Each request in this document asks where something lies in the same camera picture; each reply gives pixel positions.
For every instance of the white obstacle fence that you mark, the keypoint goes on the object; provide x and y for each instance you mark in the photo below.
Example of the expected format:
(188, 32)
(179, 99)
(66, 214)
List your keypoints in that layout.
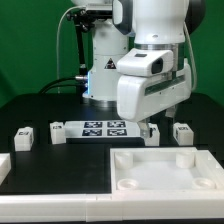
(116, 206)

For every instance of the white square tabletop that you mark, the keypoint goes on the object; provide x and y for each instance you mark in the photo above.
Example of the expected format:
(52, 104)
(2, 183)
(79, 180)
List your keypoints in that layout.
(176, 169)

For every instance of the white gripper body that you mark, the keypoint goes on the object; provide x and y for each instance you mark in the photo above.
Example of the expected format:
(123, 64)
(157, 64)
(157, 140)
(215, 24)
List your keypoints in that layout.
(150, 83)

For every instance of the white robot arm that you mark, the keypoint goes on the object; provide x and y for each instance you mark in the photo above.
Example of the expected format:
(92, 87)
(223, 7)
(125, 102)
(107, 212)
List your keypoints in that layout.
(138, 47)

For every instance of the black camera on stand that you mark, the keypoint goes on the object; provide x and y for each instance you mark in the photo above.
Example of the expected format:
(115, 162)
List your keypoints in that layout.
(83, 24)

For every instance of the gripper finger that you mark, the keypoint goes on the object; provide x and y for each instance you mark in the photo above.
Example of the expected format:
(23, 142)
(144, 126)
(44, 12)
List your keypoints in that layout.
(171, 111)
(144, 129)

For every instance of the white marker base sheet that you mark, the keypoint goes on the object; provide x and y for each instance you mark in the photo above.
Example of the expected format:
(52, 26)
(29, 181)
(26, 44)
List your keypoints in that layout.
(101, 129)

